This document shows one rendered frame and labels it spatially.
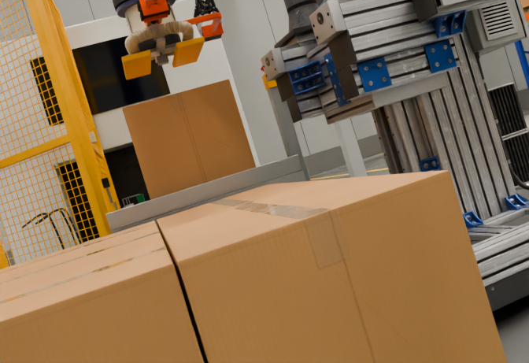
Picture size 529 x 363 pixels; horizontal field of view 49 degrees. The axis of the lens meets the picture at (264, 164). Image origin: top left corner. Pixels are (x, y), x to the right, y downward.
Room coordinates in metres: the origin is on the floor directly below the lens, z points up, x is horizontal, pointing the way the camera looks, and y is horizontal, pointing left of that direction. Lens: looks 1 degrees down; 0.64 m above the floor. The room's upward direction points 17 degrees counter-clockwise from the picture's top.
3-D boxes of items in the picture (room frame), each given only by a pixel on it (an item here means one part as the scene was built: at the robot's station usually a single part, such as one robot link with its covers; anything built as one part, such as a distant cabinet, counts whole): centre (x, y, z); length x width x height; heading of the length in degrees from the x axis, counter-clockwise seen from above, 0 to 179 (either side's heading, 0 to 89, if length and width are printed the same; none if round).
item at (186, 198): (2.01, 0.22, 0.58); 0.70 x 0.03 x 0.06; 102
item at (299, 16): (2.16, -0.31, 1.09); 0.15 x 0.15 x 0.10
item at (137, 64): (2.11, 0.34, 1.11); 0.34 x 0.10 x 0.05; 11
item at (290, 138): (2.68, -0.15, 0.50); 0.07 x 0.07 x 1.00; 12
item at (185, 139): (2.37, 0.29, 0.75); 0.60 x 0.40 x 0.40; 12
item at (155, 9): (1.89, 0.20, 1.21); 0.10 x 0.08 x 0.06; 101
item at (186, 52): (2.15, 0.15, 1.11); 0.34 x 0.10 x 0.05; 11
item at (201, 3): (2.45, 0.04, 1.35); 0.09 x 0.08 x 0.12; 12
